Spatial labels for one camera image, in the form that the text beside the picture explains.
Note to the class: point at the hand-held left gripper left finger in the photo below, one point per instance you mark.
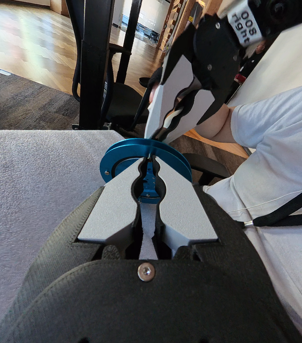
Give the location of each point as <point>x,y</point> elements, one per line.
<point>108,214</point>

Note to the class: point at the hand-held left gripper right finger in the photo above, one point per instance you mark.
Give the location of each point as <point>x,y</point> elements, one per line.
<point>188,214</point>

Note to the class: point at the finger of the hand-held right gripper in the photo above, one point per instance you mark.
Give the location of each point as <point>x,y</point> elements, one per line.
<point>167,93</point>
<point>196,112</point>

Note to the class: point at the blue round metal turntable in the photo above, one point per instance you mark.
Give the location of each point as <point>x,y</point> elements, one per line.
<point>129,146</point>

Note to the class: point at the person's right forearm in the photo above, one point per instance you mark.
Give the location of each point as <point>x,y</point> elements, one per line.
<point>218,126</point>

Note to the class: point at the black desk leg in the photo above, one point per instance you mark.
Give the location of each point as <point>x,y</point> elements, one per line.
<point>94,67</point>

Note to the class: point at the person's right hand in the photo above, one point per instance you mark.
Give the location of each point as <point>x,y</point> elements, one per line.
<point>153,93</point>

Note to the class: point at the black chair armrest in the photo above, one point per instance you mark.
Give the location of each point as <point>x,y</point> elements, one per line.
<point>207,163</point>

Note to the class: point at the white foam sheet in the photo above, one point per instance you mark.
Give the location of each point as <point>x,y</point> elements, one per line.
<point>33,201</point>

